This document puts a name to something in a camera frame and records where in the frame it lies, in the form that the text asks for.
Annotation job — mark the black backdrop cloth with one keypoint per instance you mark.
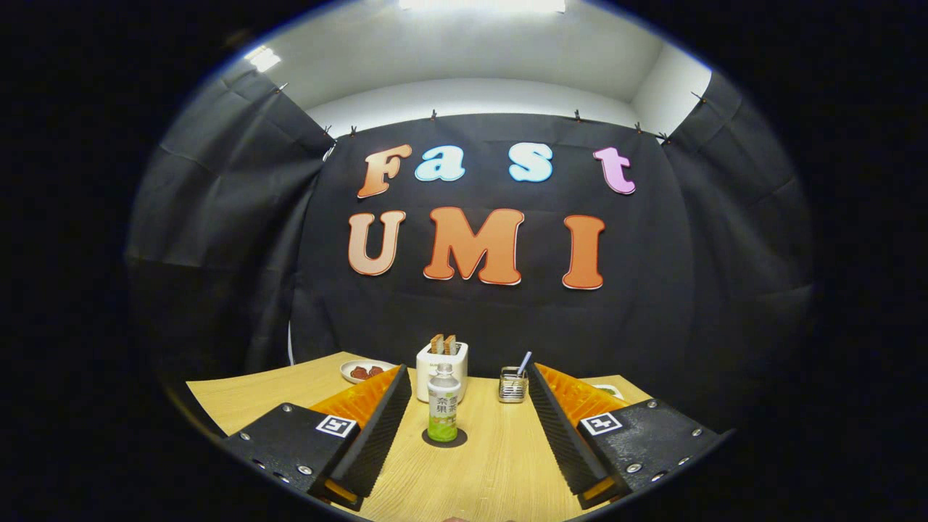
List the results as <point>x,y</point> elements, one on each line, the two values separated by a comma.
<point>471,319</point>

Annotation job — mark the toast slice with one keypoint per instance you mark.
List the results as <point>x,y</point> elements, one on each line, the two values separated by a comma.
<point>451,344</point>
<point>437,344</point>

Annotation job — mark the large ceiling light panel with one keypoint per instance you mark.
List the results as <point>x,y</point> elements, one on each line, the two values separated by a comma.
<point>478,5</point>

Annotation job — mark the patterned small plate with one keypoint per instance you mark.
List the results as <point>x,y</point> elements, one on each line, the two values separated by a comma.
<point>607,391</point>

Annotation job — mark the pale purple straw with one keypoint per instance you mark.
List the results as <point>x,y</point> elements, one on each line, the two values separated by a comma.
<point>524,361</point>

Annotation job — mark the white toaster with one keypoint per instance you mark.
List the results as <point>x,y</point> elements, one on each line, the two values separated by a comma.
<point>424,377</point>

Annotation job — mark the small ceiling light panel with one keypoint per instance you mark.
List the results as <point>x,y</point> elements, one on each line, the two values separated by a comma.
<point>262,58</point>

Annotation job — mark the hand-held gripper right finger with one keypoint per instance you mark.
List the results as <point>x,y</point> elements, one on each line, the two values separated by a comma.
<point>558,428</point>

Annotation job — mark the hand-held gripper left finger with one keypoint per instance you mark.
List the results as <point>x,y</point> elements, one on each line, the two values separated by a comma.
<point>377,431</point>

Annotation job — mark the dark brown round coaster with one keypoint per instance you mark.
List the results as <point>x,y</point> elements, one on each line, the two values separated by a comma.
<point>462,437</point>

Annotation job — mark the clear juice bottle green label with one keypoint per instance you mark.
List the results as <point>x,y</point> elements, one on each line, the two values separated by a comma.
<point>443,406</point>

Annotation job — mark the small white plate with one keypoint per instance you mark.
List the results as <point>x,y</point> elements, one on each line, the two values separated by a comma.
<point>348,377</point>

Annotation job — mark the wooden table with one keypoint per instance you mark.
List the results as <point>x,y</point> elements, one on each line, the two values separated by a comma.
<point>493,464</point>

